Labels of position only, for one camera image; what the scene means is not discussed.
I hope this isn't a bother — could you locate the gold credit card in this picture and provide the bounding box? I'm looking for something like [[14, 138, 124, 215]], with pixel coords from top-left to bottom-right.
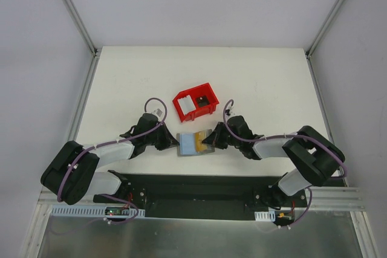
[[194, 130, 212, 153]]

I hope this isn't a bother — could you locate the grey leather card holder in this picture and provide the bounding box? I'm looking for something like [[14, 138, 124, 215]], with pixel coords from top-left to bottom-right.
[[177, 129, 215, 156]]

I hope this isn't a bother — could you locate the red plastic bin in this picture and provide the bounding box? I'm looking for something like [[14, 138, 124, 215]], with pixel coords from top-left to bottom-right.
[[172, 83, 220, 122]]

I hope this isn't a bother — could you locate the white card stack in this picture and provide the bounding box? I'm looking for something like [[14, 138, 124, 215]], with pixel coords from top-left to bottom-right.
[[177, 95, 196, 115]]

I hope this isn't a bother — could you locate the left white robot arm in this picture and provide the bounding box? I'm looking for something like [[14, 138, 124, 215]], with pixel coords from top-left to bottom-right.
[[41, 113, 179, 205]]

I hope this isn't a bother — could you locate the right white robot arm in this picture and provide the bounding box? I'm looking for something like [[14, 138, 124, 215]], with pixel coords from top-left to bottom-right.
[[202, 115, 345, 207]]

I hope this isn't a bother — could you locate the black block in bin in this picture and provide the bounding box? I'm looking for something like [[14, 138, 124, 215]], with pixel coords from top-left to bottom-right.
[[195, 95, 210, 108]]

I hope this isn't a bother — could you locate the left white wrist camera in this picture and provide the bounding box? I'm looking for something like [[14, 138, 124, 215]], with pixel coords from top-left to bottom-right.
[[151, 108, 163, 118]]

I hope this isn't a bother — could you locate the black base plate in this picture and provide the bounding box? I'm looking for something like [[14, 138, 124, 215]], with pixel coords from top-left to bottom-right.
[[93, 173, 307, 221]]

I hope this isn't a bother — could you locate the left aluminium frame post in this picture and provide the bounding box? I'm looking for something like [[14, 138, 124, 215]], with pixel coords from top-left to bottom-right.
[[45, 0, 102, 58]]

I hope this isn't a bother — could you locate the aluminium frame post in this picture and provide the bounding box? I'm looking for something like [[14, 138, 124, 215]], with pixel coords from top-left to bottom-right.
[[45, 0, 102, 58], [304, 0, 368, 59]]

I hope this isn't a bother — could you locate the right white cable duct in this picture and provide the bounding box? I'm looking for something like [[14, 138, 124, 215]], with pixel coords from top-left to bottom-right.
[[254, 210, 276, 222]]

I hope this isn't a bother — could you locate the white cable duct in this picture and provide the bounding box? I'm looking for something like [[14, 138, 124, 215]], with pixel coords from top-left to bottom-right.
[[254, 210, 276, 222], [51, 205, 145, 219]]

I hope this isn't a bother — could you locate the left white cable duct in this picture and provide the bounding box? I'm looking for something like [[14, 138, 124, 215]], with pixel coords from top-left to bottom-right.
[[51, 205, 145, 219]]

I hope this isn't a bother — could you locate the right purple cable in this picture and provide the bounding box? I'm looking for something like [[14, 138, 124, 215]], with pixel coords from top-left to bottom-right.
[[223, 99, 348, 230]]

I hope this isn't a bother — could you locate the aluminium front rail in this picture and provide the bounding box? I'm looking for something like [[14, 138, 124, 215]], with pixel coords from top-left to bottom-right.
[[37, 187, 366, 211]]

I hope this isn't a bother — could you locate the right aluminium frame post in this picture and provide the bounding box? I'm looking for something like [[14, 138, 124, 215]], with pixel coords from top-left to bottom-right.
[[304, 0, 368, 59]]

